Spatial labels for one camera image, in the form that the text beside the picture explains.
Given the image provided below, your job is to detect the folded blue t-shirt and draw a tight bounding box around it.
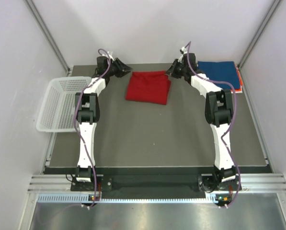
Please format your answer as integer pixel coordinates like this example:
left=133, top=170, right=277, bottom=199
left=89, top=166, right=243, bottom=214
left=196, top=60, right=241, bottom=91

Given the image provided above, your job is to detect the white plastic basket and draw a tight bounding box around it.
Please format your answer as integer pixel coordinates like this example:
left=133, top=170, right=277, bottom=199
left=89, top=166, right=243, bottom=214
left=36, top=76, right=91, bottom=133

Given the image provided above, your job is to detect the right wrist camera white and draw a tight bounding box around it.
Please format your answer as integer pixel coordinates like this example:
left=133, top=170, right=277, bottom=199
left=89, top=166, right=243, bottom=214
left=178, top=46, right=188, bottom=63

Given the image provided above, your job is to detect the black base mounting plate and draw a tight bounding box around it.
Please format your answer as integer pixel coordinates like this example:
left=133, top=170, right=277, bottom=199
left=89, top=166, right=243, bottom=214
left=67, top=166, right=241, bottom=193

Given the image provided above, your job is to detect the folded white t-shirt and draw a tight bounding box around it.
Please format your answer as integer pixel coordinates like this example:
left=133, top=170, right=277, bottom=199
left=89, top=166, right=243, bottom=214
left=195, top=63, right=243, bottom=94

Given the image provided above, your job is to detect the aluminium frame post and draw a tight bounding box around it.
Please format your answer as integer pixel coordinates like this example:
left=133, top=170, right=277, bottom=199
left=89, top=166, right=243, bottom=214
left=237, top=0, right=284, bottom=69
left=24, top=0, right=71, bottom=75

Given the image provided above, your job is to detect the slotted grey cable duct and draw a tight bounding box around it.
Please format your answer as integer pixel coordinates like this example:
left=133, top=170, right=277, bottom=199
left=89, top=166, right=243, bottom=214
left=38, top=191, right=232, bottom=204

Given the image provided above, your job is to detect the right aluminium frame post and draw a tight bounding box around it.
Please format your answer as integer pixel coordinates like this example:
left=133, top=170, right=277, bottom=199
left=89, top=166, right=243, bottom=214
left=237, top=0, right=284, bottom=69

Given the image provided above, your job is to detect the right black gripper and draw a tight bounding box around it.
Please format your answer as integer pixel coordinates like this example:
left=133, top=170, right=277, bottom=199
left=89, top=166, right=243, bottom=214
left=165, top=59, right=187, bottom=79

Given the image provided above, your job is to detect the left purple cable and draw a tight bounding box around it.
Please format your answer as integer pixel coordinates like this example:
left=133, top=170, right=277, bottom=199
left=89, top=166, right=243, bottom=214
left=73, top=49, right=111, bottom=209

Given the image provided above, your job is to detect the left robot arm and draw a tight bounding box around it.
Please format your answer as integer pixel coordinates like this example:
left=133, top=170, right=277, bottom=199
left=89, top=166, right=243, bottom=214
left=73, top=56, right=132, bottom=191

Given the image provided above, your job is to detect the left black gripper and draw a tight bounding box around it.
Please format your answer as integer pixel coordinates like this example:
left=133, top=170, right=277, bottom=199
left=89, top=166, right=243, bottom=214
left=105, top=57, right=132, bottom=78

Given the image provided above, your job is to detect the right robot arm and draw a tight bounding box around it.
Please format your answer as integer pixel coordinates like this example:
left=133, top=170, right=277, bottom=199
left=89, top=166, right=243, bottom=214
left=166, top=51, right=237, bottom=193

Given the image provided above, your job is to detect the folded orange t-shirt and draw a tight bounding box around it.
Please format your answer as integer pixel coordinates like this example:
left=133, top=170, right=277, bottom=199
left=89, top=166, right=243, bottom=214
left=231, top=68, right=243, bottom=93

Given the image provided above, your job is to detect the left aluminium frame post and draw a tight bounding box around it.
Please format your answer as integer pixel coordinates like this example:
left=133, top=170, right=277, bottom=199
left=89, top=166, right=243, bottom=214
left=24, top=0, right=71, bottom=75

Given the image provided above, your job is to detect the red t-shirt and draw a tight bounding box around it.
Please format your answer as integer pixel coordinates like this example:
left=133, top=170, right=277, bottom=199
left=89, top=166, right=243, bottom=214
left=126, top=70, right=171, bottom=105

